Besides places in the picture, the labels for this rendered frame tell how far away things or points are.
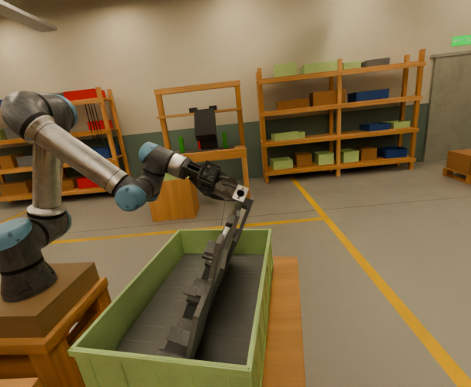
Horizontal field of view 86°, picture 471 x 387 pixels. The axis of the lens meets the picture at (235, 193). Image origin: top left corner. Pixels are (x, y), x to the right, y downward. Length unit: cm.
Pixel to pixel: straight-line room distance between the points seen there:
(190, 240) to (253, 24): 524
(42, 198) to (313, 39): 562
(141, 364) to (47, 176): 69
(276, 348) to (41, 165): 93
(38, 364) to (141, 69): 559
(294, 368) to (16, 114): 98
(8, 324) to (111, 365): 44
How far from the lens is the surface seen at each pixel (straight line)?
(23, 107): 91
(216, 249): 59
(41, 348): 103
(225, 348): 77
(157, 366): 65
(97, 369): 76
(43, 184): 108
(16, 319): 105
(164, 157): 86
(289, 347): 84
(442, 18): 716
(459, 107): 731
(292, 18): 609
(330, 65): 550
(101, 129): 582
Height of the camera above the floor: 142
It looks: 17 degrees down
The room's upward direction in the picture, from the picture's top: 6 degrees counter-clockwise
